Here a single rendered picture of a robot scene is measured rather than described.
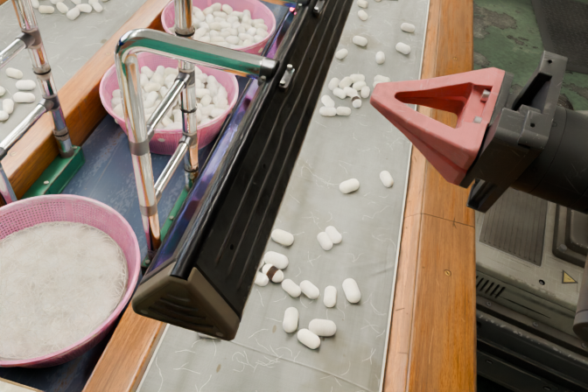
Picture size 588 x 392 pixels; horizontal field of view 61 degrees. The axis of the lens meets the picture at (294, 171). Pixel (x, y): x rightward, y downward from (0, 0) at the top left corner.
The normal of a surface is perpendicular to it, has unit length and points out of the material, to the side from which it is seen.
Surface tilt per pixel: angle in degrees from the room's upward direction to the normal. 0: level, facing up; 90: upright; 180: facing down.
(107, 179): 0
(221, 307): 58
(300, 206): 0
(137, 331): 0
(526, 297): 90
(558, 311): 90
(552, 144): 47
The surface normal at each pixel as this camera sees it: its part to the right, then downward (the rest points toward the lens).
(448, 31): 0.11, -0.68
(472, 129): -0.35, -0.53
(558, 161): -0.29, 0.25
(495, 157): -0.40, 0.83
